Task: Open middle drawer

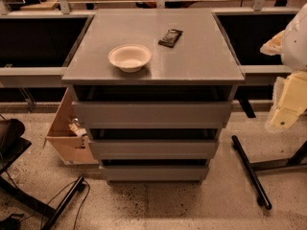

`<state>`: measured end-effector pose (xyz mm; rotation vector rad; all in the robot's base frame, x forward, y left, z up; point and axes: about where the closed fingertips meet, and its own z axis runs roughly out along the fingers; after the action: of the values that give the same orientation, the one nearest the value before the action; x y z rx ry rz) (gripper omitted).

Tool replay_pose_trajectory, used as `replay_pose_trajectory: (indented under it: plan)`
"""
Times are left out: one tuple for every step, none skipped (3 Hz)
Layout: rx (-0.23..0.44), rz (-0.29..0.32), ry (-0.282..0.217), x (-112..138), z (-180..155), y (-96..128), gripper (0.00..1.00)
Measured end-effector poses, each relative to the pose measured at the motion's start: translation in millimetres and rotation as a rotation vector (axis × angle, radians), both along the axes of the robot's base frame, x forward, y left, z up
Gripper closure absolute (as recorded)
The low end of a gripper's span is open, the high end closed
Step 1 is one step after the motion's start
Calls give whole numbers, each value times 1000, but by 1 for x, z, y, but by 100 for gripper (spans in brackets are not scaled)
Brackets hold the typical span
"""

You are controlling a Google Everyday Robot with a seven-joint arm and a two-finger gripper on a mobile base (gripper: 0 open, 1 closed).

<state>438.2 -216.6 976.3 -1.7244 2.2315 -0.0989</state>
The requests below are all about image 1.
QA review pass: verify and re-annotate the grey drawer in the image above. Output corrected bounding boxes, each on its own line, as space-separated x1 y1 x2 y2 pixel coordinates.
89 140 219 160
72 102 230 128
99 166 209 181

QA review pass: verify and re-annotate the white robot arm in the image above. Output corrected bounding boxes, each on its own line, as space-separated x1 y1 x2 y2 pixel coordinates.
260 4 307 132

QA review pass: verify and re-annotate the grey drawer cabinet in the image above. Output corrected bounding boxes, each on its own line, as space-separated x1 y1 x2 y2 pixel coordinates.
62 9 245 182

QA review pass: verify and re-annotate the grey bottom drawer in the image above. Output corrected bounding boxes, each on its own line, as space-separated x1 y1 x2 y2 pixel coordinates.
99 166 209 181

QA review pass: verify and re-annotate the grey top drawer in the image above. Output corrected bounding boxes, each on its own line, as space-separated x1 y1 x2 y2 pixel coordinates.
72 102 230 128

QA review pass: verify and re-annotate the black stand base right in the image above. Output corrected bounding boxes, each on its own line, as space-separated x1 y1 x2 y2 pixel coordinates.
231 135 307 210

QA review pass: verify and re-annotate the black stand base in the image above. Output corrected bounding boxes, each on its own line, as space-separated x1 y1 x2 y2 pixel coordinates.
0 175 86 230
231 135 307 210

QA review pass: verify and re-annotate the black snack packet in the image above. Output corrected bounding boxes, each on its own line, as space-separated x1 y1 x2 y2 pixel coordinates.
158 29 183 48

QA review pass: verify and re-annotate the white paper bowl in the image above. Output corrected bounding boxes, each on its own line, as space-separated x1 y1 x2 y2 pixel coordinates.
108 44 152 73

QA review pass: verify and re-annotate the dark office chair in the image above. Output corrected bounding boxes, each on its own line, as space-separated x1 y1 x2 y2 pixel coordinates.
0 119 32 174

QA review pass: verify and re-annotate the black stand base left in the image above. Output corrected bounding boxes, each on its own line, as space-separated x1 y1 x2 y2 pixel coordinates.
0 175 86 230

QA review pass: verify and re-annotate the black cable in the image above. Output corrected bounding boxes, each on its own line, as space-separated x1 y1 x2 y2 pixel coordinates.
39 179 91 230

